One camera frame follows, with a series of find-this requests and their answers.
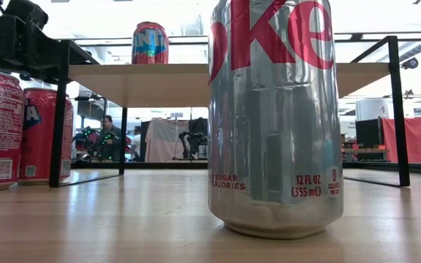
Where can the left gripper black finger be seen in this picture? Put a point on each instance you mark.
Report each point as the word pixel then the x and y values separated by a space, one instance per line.
pixel 48 76
pixel 77 58

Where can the red Fanta strawberry can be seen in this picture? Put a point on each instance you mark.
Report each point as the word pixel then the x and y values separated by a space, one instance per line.
pixel 150 44
pixel 46 139

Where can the silver Diet Coke can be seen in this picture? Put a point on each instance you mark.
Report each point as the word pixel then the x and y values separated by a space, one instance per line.
pixel 274 128

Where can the background black robot arm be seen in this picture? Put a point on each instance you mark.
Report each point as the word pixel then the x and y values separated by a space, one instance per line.
pixel 194 142

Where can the white cloth cover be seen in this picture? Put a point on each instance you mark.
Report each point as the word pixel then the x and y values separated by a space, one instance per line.
pixel 163 140

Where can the black computer monitor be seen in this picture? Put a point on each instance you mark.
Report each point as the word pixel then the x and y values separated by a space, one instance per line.
pixel 369 132

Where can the red orange cloth cover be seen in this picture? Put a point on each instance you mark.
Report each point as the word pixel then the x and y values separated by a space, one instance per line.
pixel 420 139

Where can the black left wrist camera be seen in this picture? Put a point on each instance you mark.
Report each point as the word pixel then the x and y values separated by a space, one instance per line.
pixel 26 12

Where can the wooden shelf with black frame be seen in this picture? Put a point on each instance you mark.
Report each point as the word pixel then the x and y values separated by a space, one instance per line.
pixel 141 85

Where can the black aluminium table frame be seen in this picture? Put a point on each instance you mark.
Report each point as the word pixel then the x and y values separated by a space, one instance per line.
pixel 166 165

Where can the black dome camera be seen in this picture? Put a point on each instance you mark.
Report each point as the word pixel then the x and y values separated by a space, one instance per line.
pixel 410 64

